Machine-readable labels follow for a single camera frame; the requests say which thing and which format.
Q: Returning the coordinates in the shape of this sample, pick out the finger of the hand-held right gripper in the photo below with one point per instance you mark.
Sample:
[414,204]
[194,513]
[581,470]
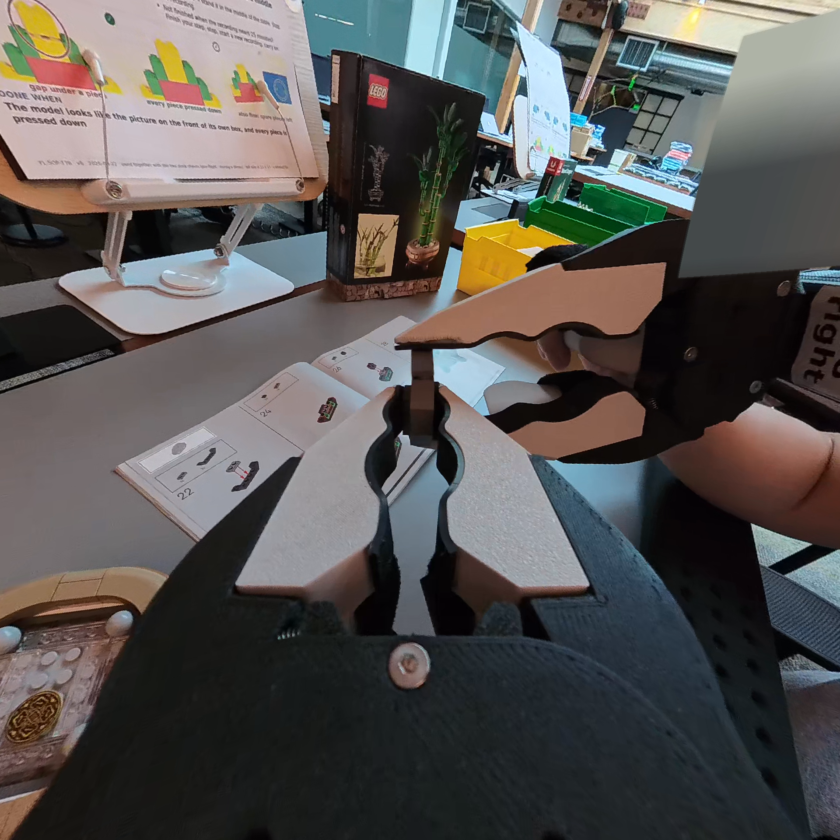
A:
[564,298]
[590,426]

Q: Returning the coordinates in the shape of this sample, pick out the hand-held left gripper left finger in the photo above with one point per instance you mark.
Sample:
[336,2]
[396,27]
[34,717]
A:
[308,518]

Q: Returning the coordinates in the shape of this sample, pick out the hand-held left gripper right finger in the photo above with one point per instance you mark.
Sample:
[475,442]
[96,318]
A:
[512,518]

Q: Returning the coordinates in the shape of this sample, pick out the black brick assembly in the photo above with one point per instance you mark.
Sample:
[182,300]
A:
[420,400]

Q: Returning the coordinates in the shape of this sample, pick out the person's right forearm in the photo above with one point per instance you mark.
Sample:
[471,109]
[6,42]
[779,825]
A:
[774,472]

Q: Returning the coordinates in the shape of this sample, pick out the person's right hand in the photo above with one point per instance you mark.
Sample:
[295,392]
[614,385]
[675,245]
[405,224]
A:
[552,351]

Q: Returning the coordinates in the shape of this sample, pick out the green plastic bin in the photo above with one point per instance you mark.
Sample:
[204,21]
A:
[577,220]

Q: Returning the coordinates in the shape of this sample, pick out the yellow plastic bin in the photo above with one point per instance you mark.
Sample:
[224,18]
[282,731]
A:
[492,262]

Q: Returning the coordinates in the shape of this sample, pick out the open instruction booklet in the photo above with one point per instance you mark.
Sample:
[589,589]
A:
[262,426]

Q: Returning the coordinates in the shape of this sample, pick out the white background table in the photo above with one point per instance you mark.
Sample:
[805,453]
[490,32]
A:
[630,187]

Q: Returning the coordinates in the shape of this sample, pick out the document stand with wooden board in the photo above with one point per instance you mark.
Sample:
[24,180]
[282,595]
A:
[541,85]
[177,292]

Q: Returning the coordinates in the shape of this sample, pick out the black building set box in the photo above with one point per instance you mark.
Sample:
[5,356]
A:
[394,164]

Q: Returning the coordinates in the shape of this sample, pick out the tan brick model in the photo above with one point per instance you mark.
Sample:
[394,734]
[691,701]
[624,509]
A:
[65,656]

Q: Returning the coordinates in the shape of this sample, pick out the person's grey pants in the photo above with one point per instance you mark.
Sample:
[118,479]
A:
[817,754]

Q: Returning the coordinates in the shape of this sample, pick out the printed instruction sheet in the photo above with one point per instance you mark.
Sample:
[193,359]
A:
[164,131]

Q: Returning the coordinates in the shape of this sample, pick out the wooden post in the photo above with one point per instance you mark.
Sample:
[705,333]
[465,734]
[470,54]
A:
[518,59]

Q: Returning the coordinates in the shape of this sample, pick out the wall vent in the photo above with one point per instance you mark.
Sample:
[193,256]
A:
[638,52]

